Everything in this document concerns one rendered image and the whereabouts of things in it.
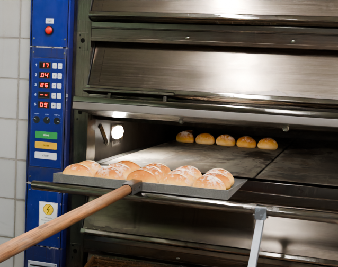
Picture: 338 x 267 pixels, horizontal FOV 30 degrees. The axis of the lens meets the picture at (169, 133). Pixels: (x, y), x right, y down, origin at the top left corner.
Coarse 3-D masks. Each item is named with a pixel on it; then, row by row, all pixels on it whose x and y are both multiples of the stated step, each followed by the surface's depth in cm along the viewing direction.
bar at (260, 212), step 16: (64, 192) 194; (80, 192) 192; (96, 192) 191; (144, 192) 187; (208, 208) 181; (224, 208) 180; (240, 208) 178; (256, 208) 176; (272, 208) 176; (288, 208) 175; (256, 224) 175; (256, 240) 172; (256, 256) 169
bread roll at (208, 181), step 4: (204, 176) 185; (208, 176) 185; (212, 176) 186; (196, 180) 186; (200, 180) 185; (204, 180) 184; (208, 180) 184; (212, 180) 184; (216, 180) 184; (220, 180) 185; (196, 184) 185; (200, 184) 184; (204, 184) 184; (208, 184) 183; (212, 184) 183; (216, 184) 183; (220, 184) 184; (224, 184) 185; (212, 188) 183; (216, 188) 183; (220, 188) 183; (224, 188) 184
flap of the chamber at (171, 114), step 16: (96, 112) 221; (112, 112) 215; (128, 112) 210; (144, 112) 208; (160, 112) 207; (176, 112) 205; (192, 112) 204; (208, 112) 202; (224, 112) 201; (272, 128) 215; (304, 128) 204; (320, 128) 199; (336, 128) 194
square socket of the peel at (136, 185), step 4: (132, 180) 186; (136, 180) 186; (140, 180) 186; (124, 184) 179; (128, 184) 179; (132, 184) 179; (136, 184) 182; (140, 184) 186; (132, 188) 179; (136, 188) 182; (140, 188) 186; (132, 192) 179; (136, 192) 183
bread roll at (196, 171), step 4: (176, 168) 204; (180, 168) 203; (184, 168) 202; (188, 168) 202; (192, 168) 202; (196, 168) 202; (192, 172) 201; (196, 172) 201; (200, 172) 203; (196, 176) 201; (200, 176) 202
